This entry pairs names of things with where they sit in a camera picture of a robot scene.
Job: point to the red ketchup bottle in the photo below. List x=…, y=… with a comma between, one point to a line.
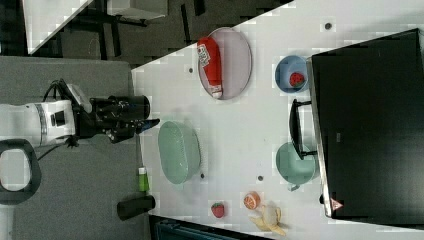
x=210, y=61

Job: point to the blue plastic cup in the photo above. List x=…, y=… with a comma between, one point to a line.
x=285, y=68

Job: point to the orange half toy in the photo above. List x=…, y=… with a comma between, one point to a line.
x=251, y=200

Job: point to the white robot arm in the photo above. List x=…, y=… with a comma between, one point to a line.
x=25, y=128

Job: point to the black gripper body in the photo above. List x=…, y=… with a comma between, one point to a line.
x=115, y=117

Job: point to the black cylinder container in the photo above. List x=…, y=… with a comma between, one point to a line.
x=132, y=107

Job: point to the peeled banana toy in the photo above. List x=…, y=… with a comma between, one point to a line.
x=269, y=220

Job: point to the teal green mug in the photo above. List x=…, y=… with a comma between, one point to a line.
x=294, y=170

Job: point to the black toaster oven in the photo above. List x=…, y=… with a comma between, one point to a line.
x=367, y=101

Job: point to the red strawberry toy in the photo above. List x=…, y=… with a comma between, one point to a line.
x=218, y=210

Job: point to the small red strawberry in cup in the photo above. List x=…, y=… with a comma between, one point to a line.
x=296, y=79

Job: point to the green plastic strainer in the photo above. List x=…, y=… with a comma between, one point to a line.
x=179, y=151

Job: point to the grey oval plate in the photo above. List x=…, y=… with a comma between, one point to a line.
x=236, y=62

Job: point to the black cylinder cup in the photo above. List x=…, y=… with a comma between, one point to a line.
x=134, y=207

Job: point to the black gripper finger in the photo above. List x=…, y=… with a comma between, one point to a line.
x=145, y=125

